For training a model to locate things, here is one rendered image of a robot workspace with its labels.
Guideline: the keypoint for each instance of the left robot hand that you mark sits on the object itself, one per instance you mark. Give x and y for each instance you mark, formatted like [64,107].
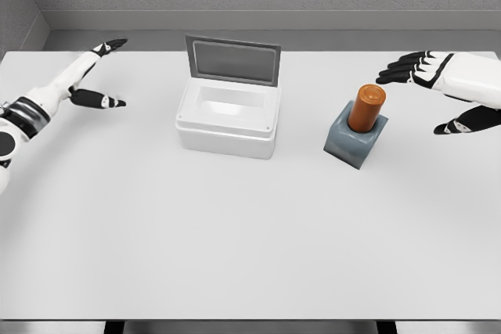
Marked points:
[80,66]

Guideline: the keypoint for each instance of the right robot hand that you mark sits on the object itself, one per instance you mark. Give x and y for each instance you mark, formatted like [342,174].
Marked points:
[466,74]

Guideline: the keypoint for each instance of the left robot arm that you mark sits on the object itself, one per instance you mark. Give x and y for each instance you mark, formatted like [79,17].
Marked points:
[27,111]

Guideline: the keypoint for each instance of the orange-brown cylinder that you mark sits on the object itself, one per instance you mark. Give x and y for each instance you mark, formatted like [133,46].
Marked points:
[366,111]

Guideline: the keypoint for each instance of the blue-grey square holder block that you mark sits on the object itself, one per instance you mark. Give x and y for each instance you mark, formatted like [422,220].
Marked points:
[346,144]

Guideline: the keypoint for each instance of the grey hinged box lid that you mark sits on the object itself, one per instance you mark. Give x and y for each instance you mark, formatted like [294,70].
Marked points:
[233,60]

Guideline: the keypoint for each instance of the white open storage box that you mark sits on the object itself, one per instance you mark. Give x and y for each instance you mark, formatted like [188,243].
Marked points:
[223,134]

